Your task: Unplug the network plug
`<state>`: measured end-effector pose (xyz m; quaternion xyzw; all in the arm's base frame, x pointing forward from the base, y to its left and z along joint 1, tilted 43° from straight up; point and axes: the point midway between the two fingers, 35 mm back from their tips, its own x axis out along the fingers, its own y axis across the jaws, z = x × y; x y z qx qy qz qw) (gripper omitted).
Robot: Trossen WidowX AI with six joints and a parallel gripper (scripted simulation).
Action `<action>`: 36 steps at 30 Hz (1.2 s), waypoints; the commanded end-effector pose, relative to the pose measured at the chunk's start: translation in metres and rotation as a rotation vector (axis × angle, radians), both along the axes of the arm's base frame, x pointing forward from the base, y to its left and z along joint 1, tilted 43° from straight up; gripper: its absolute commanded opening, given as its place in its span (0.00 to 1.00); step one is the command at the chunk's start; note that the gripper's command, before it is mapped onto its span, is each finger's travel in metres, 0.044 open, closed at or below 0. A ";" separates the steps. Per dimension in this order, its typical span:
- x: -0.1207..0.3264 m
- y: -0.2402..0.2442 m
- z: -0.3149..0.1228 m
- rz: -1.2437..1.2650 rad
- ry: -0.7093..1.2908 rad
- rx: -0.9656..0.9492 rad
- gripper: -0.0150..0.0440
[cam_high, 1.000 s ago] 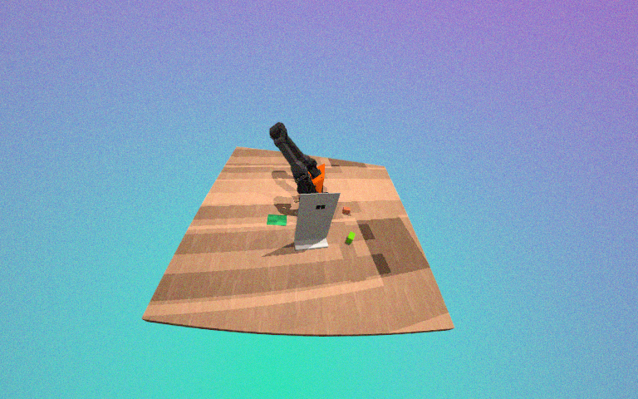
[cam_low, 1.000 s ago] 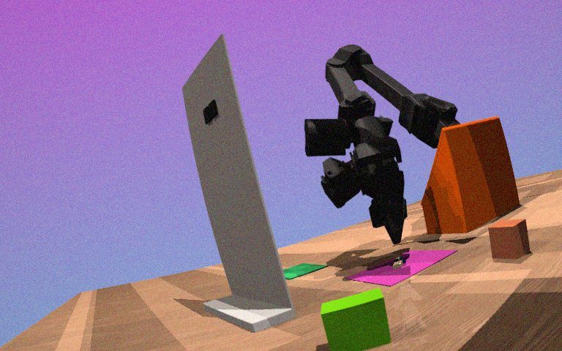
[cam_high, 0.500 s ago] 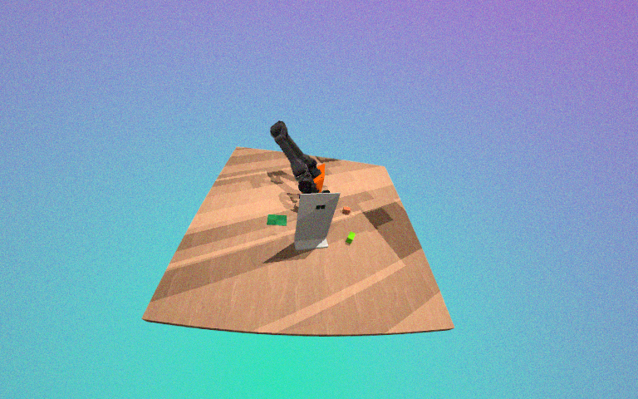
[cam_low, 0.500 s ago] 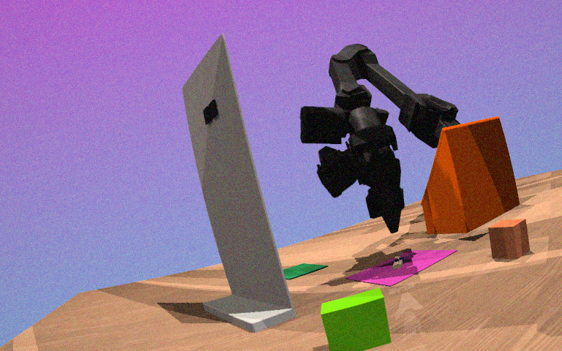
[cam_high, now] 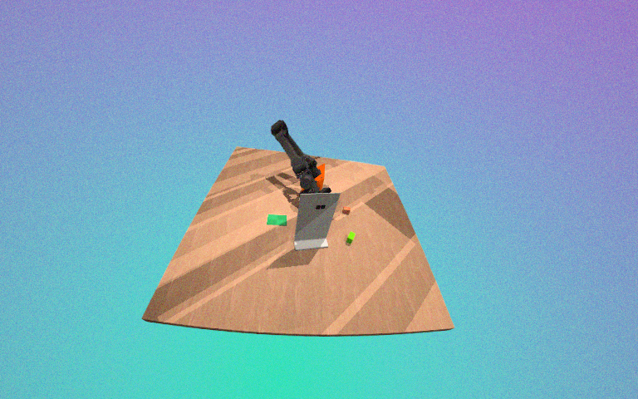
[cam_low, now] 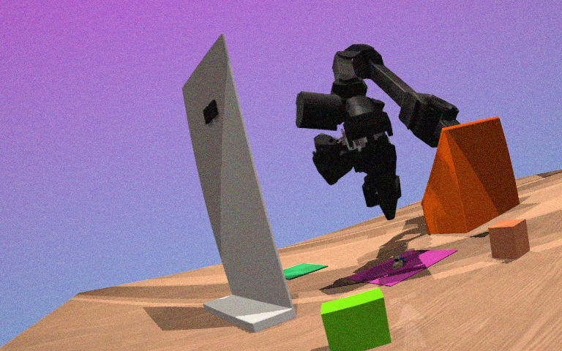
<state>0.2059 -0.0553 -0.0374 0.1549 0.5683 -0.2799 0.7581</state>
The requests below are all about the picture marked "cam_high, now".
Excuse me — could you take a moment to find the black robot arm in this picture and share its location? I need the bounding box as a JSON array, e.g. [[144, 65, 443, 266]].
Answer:
[[271, 120, 321, 194]]

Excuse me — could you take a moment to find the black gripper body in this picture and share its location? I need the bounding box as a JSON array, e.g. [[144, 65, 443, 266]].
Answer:
[[312, 180, 331, 194]]

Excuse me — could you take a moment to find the grey panel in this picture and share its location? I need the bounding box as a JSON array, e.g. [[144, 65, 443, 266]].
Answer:
[[294, 193, 341, 251]]

